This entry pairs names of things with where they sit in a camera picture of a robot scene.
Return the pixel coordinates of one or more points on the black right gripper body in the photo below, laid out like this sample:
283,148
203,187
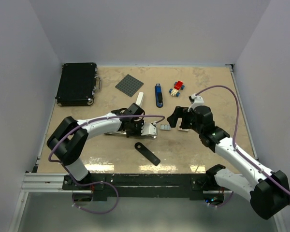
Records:
191,114

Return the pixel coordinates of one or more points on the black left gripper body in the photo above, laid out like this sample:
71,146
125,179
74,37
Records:
131,127

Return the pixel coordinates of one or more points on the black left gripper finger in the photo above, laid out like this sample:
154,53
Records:
136,121
133,133

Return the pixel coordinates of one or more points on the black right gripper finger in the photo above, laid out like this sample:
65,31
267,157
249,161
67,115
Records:
185,123
173,118

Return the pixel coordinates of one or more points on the white staple box sleeve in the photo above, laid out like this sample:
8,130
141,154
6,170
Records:
185,130

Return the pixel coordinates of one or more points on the black stapler top cover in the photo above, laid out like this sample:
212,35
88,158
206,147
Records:
147,153

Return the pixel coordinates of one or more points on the tray of silver staples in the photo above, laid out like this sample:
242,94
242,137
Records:
165,127

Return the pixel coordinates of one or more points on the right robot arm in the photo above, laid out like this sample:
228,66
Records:
264,189

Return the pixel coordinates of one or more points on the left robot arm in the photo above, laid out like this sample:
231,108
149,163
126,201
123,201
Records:
71,135

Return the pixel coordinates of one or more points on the small white stapler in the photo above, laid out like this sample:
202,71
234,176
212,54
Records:
140,99

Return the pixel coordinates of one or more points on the red white toy car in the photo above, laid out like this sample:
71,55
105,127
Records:
178,86

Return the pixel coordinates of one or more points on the grey studded building plate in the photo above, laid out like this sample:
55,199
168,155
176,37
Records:
129,85

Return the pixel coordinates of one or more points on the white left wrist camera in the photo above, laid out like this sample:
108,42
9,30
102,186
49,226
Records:
149,130

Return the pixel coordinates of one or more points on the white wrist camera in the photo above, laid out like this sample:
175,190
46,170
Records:
195,100
149,130

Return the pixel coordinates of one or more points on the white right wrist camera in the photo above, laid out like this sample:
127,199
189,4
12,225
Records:
195,100

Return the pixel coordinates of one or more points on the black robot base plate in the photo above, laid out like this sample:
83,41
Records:
195,187

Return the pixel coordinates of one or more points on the aluminium table edge rail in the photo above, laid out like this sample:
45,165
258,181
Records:
231,68

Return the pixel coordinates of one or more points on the black case with metal handle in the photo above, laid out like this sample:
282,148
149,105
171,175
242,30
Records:
78,84

